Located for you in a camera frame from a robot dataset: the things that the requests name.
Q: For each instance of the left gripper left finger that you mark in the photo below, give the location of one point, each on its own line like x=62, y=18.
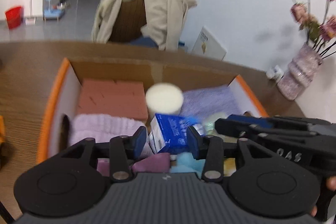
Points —
x=123, y=149

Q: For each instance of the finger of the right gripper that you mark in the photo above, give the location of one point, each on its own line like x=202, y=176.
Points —
x=236, y=129
x=262, y=122

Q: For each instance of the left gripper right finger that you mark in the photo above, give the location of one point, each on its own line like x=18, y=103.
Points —
x=208, y=148

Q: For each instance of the iridescent clear plastic bag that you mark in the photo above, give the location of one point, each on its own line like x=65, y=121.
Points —
x=209, y=123

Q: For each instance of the yellow white plush toy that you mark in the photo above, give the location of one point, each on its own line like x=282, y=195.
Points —
x=229, y=167

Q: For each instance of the light blue fluffy cloth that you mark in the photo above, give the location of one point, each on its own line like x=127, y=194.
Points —
x=185, y=163

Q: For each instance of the purple knitted pouch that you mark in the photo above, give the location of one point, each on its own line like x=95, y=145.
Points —
x=202, y=103

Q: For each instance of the lavender fluffy headband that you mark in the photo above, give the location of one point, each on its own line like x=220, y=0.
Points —
x=101, y=127

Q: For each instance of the pink satin scrunchie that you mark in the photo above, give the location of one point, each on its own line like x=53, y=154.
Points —
x=157, y=163

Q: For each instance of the blue white tissue pack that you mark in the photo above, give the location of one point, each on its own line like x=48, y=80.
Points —
x=169, y=133

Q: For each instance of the pink layered sponge block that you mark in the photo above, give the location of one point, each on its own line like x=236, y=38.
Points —
x=115, y=98

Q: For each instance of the white round sponge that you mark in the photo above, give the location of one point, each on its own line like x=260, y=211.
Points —
x=164, y=98

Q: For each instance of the red orange cardboard box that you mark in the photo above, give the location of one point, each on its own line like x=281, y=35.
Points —
x=65, y=92

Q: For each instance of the person right hand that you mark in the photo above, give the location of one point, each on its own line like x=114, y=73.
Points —
x=325, y=207

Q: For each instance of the small white jar by vase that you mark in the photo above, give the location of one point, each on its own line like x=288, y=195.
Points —
x=275, y=73

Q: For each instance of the pink textured vase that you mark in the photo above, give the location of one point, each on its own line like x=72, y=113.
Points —
x=301, y=72

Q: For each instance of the orange cloth band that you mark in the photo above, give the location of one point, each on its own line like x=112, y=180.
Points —
x=2, y=142

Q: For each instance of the wooden chair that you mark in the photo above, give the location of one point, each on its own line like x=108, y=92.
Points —
x=127, y=26

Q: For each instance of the beige coat on chair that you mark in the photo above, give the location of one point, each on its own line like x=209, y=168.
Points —
x=165, y=20

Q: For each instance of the white broom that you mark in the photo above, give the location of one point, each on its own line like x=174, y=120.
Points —
x=30, y=20

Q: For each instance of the red plastic bucket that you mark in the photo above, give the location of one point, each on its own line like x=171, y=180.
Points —
x=14, y=17

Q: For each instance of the white board leaning on wall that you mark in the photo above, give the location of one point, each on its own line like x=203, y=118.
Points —
x=208, y=46

